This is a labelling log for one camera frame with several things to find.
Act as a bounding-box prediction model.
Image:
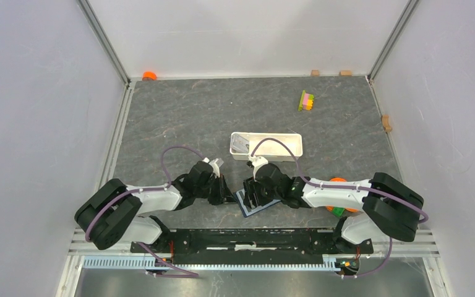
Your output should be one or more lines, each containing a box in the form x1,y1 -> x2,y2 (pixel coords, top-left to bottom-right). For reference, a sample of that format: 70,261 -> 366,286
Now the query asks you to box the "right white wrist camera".
247,155 -> 268,177

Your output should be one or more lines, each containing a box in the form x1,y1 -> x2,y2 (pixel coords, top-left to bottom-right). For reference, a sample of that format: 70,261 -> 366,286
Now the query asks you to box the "wooden block left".
310,69 -> 320,77

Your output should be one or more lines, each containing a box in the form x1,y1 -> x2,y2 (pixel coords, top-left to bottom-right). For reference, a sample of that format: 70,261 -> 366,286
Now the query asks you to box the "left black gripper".
195,173 -> 238,205

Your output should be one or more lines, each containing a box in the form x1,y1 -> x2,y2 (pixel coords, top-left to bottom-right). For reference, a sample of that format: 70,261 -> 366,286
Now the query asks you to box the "white cable comb rail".
83,256 -> 340,272

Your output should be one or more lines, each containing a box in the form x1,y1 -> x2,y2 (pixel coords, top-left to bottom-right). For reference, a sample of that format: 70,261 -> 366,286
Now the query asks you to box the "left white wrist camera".
203,157 -> 224,178

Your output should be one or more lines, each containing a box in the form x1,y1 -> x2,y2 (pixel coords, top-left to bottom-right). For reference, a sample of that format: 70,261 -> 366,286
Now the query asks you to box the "white credit card gold chip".
230,134 -> 250,154

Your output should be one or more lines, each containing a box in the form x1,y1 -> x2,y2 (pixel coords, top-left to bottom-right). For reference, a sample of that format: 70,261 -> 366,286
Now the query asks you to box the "blue card holder wallet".
234,189 -> 281,218

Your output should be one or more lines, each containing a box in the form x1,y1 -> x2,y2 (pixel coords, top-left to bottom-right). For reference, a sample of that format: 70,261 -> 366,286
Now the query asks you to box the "green toy block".
330,207 -> 344,218

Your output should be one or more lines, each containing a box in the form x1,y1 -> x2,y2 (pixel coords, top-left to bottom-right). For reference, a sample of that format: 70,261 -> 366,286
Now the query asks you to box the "orange plastic ring toy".
326,177 -> 358,213

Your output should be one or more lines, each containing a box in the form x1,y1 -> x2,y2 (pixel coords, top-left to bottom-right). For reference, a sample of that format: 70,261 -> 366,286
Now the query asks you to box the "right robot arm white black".
241,163 -> 428,252

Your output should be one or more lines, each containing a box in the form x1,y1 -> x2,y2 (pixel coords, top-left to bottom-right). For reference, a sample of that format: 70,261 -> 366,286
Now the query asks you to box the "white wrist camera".
203,157 -> 224,178
247,155 -> 268,177

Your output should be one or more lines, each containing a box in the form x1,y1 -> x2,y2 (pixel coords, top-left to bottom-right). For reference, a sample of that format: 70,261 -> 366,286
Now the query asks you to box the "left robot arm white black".
74,159 -> 235,252

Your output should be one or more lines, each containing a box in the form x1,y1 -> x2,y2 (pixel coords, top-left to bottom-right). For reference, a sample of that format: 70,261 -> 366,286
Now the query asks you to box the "orange round cap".
142,71 -> 157,81

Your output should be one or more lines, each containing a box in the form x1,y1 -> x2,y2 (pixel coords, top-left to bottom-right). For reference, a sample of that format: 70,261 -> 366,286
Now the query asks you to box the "colourful toy block stack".
298,90 -> 315,111

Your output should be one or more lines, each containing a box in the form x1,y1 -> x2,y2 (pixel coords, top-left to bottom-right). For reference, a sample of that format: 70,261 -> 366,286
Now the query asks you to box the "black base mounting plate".
149,228 -> 374,265

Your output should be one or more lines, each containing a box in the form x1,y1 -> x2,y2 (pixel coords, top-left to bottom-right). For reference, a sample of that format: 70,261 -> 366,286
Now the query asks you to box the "curved wooden piece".
381,114 -> 393,133

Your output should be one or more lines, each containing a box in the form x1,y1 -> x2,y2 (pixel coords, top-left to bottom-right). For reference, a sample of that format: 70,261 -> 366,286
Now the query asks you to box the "white plastic tray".
229,132 -> 303,162

